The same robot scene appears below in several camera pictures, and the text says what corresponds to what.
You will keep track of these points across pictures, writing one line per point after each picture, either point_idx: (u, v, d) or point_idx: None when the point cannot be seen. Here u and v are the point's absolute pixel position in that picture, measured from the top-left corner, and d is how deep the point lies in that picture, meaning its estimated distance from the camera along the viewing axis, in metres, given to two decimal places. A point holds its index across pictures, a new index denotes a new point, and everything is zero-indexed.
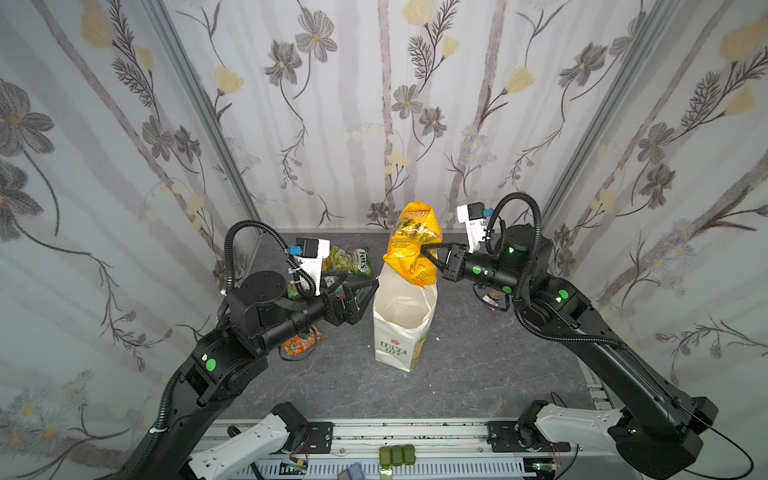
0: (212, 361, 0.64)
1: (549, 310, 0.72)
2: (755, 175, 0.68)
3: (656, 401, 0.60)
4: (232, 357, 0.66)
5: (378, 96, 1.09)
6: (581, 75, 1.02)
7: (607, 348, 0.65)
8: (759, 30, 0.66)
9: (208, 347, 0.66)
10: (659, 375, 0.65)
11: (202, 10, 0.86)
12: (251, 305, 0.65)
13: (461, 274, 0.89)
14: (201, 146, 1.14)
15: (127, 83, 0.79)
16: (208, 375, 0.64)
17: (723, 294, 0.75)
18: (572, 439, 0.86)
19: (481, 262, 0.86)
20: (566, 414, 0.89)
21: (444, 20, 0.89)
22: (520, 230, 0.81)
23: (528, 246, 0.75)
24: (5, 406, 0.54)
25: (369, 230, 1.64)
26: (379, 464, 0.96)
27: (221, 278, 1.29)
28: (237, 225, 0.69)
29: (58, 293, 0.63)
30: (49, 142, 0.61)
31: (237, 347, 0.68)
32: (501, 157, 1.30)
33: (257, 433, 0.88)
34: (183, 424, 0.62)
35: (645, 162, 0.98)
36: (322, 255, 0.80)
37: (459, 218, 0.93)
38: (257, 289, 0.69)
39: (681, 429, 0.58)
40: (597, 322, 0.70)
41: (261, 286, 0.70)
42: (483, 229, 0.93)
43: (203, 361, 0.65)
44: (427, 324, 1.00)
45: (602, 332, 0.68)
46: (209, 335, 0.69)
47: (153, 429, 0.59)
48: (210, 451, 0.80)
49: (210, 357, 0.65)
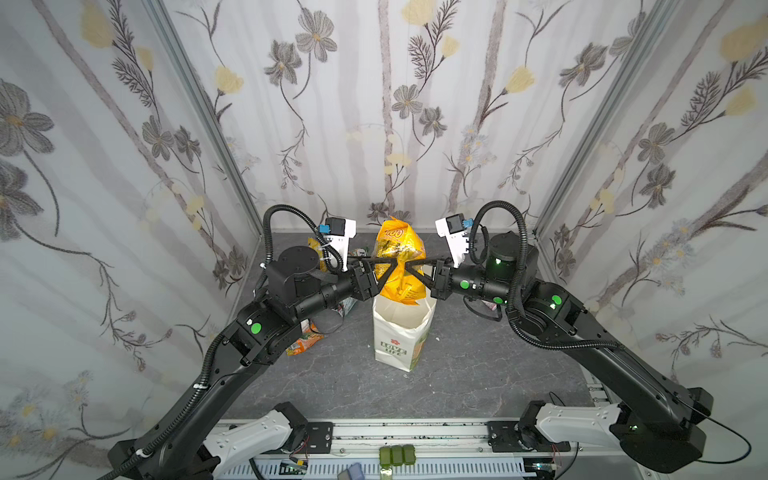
0: (258, 324, 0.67)
1: (545, 318, 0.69)
2: (755, 175, 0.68)
3: (659, 399, 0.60)
4: (274, 323, 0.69)
5: (378, 96, 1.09)
6: (581, 75, 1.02)
7: (606, 351, 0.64)
8: (759, 30, 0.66)
9: (251, 314, 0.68)
10: (656, 371, 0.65)
11: (202, 10, 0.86)
12: (289, 276, 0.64)
13: (449, 289, 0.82)
14: (201, 146, 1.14)
15: (127, 83, 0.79)
16: (252, 338, 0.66)
17: (722, 294, 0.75)
18: (574, 437, 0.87)
19: (468, 274, 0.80)
20: (566, 414, 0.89)
21: (444, 20, 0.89)
22: (504, 237, 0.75)
23: (514, 256, 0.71)
24: (5, 406, 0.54)
25: (369, 230, 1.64)
26: (379, 464, 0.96)
27: (222, 278, 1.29)
28: (271, 207, 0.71)
29: (57, 293, 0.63)
30: (49, 142, 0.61)
31: (276, 315, 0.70)
32: (501, 157, 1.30)
33: (263, 424, 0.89)
34: (224, 383, 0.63)
35: (645, 162, 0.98)
36: (348, 234, 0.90)
37: (439, 232, 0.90)
38: (295, 260, 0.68)
39: (684, 425, 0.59)
40: (592, 325, 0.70)
41: (298, 257, 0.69)
42: (465, 241, 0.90)
43: (248, 325, 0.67)
44: (427, 323, 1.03)
45: (598, 335, 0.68)
46: (250, 303, 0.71)
47: (197, 384, 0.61)
48: (223, 435, 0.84)
49: (256, 322, 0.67)
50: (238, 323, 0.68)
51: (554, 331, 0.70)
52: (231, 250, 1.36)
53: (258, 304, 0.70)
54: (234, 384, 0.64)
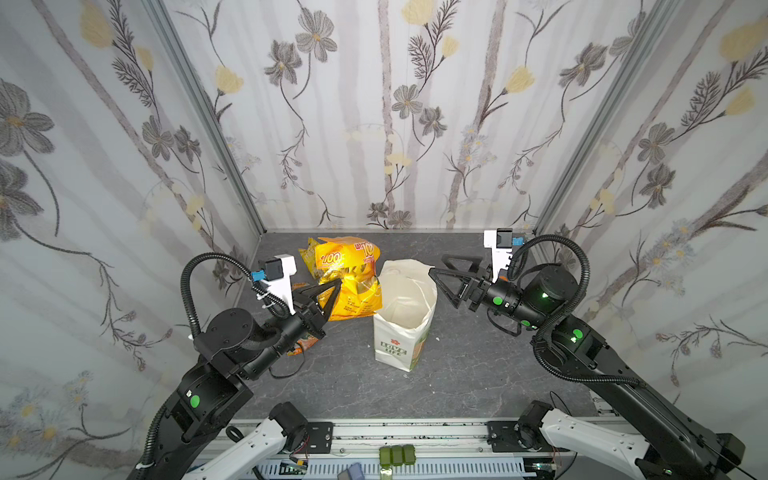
0: (195, 397, 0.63)
1: (565, 350, 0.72)
2: (755, 175, 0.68)
3: (682, 440, 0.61)
4: (214, 393, 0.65)
5: (378, 95, 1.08)
6: (581, 75, 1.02)
7: (626, 387, 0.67)
8: (759, 30, 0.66)
9: (193, 383, 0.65)
10: (682, 413, 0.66)
11: (202, 10, 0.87)
12: (217, 354, 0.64)
13: (480, 301, 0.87)
14: (201, 146, 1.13)
15: (127, 83, 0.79)
16: (192, 411, 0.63)
17: (723, 294, 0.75)
18: (580, 450, 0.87)
19: (504, 290, 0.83)
20: (578, 432, 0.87)
21: (444, 20, 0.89)
22: (554, 272, 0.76)
23: (563, 296, 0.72)
24: (5, 406, 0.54)
25: (370, 229, 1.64)
26: (379, 464, 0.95)
27: (221, 278, 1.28)
28: (185, 271, 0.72)
29: (57, 292, 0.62)
30: (49, 142, 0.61)
31: (215, 384, 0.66)
32: (501, 157, 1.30)
33: (251, 443, 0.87)
34: (167, 458, 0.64)
35: (645, 162, 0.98)
36: (288, 272, 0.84)
37: (485, 243, 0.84)
38: (224, 332, 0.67)
39: (710, 469, 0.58)
40: (613, 361, 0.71)
41: (229, 327, 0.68)
42: (509, 257, 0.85)
43: (188, 397, 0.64)
44: (427, 324, 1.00)
45: (620, 371, 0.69)
46: (192, 368, 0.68)
47: (140, 463, 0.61)
48: (202, 470, 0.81)
49: (194, 394, 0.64)
50: (179, 394, 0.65)
51: (574, 364, 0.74)
52: (231, 250, 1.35)
53: (202, 368, 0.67)
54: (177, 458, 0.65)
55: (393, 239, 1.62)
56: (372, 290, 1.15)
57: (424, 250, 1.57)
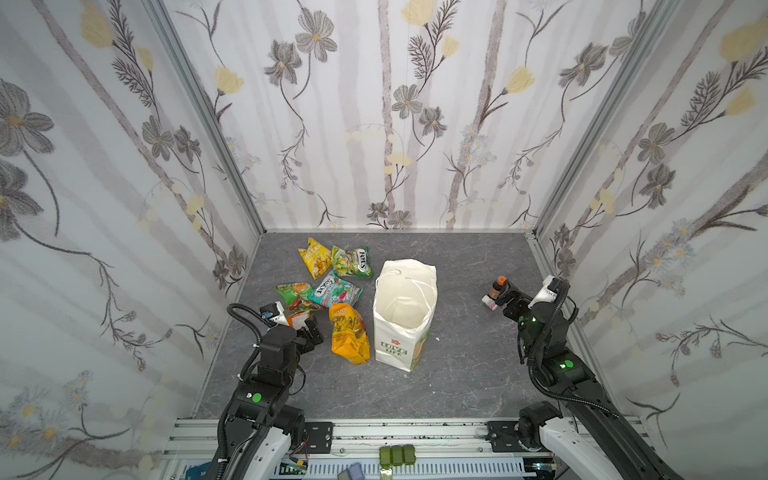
0: (257, 394, 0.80)
1: (553, 374, 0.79)
2: (755, 175, 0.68)
3: (641, 470, 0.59)
4: (269, 389, 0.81)
5: (378, 95, 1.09)
6: (581, 74, 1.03)
7: (601, 414, 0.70)
8: (759, 30, 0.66)
9: (248, 389, 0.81)
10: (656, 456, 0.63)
11: (202, 10, 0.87)
12: (281, 346, 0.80)
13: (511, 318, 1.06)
14: (201, 146, 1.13)
15: (127, 83, 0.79)
16: (255, 404, 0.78)
17: (723, 294, 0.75)
18: (572, 466, 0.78)
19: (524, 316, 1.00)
20: (579, 445, 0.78)
21: (444, 20, 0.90)
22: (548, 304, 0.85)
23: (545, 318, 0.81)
24: (5, 407, 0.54)
25: (370, 230, 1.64)
26: (379, 464, 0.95)
27: (221, 278, 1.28)
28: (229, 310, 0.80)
29: (57, 292, 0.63)
30: (49, 142, 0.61)
31: (267, 381, 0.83)
32: (501, 157, 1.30)
33: (258, 456, 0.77)
34: (243, 450, 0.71)
35: (645, 162, 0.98)
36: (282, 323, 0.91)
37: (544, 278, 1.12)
38: (281, 333, 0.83)
39: None
40: (596, 391, 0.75)
41: (283, 332, 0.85)
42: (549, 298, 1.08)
43: (249, 398, 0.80)
44: (427, 323, 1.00)
45: (599, 399, 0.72)
46: (242, 382, 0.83)
47: (219, 458, 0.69)
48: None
49: (255, 392, 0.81)
50: (238, 399, 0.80)
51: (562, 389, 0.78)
52: (231, 250, 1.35)
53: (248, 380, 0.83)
54: (250, 451, 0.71)
55: (393, 240, 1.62)
56: (363, 339, 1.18)
57: (424, 251, 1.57)
